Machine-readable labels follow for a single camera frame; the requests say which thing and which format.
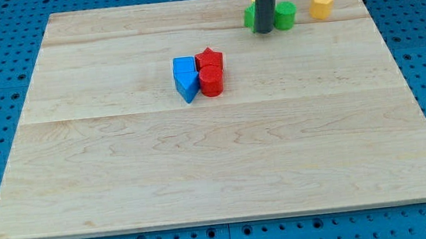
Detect grey cylindrical robot arm rod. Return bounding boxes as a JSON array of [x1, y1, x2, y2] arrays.
[[254, 0, 276, 34]]

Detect red star block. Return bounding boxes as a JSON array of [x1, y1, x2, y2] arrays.
[[194, 47, 224, 71]]

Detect green star block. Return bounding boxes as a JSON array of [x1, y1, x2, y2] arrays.
[[243, 2, 256, 32]]

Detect red cylinder block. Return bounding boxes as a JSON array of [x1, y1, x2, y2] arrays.
[[198, 65, 223, 97]]

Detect blue triangle block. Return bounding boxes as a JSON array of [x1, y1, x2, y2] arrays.
[[173, 71, 200, 104]]

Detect blue cube block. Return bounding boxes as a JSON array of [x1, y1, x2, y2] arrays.
[[172, 56, 197, 73]]

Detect light wooden board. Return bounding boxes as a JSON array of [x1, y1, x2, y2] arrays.
[[0, 0, 426, 239]]

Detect green cylinder block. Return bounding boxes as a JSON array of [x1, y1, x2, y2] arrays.
[[274, 1, 296, 30]]

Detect yellow hexagon block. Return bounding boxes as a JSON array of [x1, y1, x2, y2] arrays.
[[309, 0, 334, 20]]

